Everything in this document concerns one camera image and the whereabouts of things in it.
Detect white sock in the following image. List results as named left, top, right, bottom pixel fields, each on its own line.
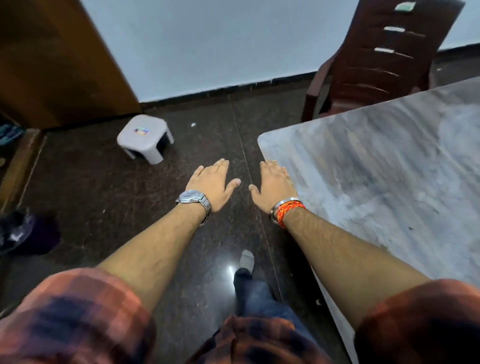
left=239, top=250, right=256, bottom=275

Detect maroon plastic chair green label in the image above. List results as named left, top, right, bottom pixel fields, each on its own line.
left=300, top=0, right=466, bottom=123

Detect wooden shoe cabinet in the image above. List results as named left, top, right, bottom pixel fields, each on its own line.
left=0, top=112, right=47, bottom=213

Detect silver bangle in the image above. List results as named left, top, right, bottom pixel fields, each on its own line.
left=268, top=197, right=301, bottom=225

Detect silver wristwatch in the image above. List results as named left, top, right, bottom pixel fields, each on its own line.
left=175, top=189, right=213, bottom=228

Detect white plastic stool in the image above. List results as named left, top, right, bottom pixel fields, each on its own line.
left=116, top=114, right=175, bottom=166

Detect brown wooden door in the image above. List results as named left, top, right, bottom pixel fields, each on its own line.
left=0, top=0, right=142, bottom=130

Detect person's right hand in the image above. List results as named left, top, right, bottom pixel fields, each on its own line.
left=248, top=160, right=299, bottom=215

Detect person's right forearm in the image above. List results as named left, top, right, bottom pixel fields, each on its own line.
left=283, top=208, right=432, bottom=331

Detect wooden table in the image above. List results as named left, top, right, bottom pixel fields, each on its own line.
left=257, top=76, right=480, bottom=364

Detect person's left forearm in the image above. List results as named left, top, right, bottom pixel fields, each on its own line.
left=96, top=204, right=207, bottom=314

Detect blue jeans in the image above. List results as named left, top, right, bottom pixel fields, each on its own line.
left=233, top=268, right=318, bottom=342

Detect person's left hand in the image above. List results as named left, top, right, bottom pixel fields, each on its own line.
left=185, top=158, right=242, bottom=214

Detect orange thread bracelet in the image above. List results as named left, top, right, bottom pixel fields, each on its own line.
left=275, top=200, right=307, bottom=230

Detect orange plaid shirt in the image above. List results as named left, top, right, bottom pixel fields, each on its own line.
left=0, top=266, right=480, bottom=364

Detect blue slipper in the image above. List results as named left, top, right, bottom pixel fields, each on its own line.
left=0, top=123, right=25, bottom=147

